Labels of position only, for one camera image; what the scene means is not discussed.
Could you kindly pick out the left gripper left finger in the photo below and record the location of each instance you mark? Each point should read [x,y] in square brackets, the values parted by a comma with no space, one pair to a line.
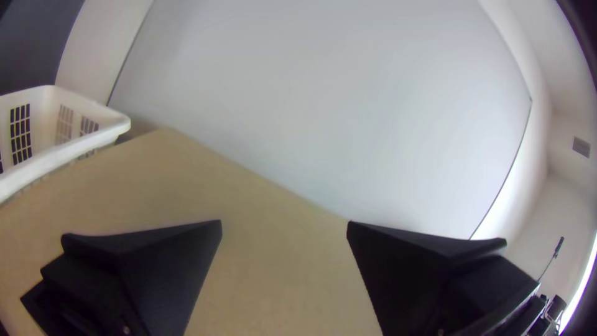
[140,275]

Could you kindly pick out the white laundry basket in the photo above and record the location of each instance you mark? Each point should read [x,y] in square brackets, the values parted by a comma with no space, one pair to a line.
[46,135]

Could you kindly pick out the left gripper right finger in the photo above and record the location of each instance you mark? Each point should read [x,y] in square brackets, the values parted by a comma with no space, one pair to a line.
[420,280]

